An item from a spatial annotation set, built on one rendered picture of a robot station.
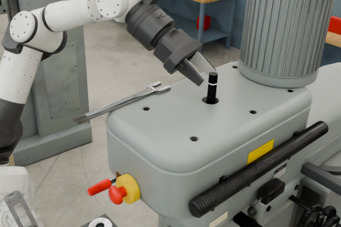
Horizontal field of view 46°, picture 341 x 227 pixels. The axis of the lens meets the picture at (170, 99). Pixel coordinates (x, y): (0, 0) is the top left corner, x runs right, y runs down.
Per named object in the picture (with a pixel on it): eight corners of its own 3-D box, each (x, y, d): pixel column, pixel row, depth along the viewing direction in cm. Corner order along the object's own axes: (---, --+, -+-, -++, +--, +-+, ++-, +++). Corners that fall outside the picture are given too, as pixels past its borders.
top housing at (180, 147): (173, 234, 76) (177, 167, 68) (97, 167, 93) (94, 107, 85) (308, 144, 104) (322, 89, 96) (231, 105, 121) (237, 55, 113)
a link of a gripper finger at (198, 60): (216, 69, 89) (196, 50, 90) (209, 78, 91) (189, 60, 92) (219, 67, 90) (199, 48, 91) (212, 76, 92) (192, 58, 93)
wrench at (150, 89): (81, 126, 78) (80, 123, 78) (70, 119, 81) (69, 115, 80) (170, 89, 94) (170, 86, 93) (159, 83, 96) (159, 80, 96)
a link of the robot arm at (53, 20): (102, 4, 102) (45, 18, 110) (74, -12, 93) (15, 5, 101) (101, 44, 100) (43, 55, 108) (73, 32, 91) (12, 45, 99)
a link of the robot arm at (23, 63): (43, 21, 112) (16, 97, 112) (5, 4, 101) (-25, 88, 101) (72, 30, 106) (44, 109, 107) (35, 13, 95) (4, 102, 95)
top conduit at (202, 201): (200, 222, 73) (201, 207, 72) (184, 209, 76) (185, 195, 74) (327, 136, 100) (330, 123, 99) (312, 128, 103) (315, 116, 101)
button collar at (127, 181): (132, 210, 81) (132, 187, 79) (115, 194, 85) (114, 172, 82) (140, 205, 83) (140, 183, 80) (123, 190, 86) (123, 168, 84)
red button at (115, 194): (117, 210, 80) (116, 195, 78) (106, 199, 82) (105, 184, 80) (131, 203, 82) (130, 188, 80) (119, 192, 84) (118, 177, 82)
